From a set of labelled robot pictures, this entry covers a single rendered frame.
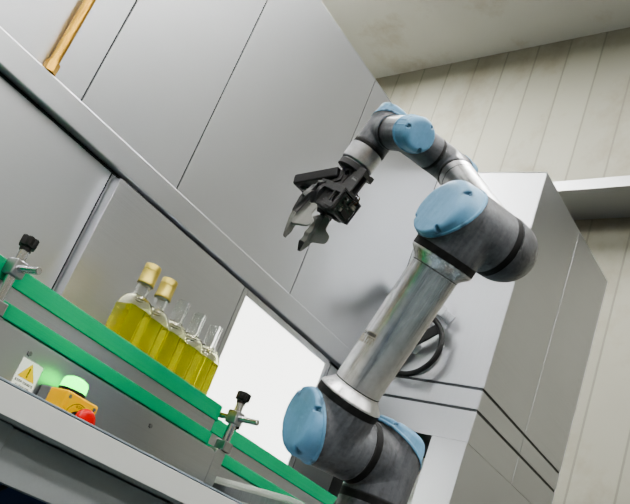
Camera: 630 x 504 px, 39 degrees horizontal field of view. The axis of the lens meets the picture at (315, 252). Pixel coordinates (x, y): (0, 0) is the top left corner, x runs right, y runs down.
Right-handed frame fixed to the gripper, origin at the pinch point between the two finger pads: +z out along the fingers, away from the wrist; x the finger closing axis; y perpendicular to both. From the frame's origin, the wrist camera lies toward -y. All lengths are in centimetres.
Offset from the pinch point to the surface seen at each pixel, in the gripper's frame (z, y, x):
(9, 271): 37, 14, -56
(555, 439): -15, 2, 149
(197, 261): 14.7, -24.5, 3.8
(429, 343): -11, -19, 89
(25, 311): 41, 12, -48
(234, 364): 28.4, -19.8, 29.1
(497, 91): -202, -214, 268
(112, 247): 24.3, -21.0, -19.5
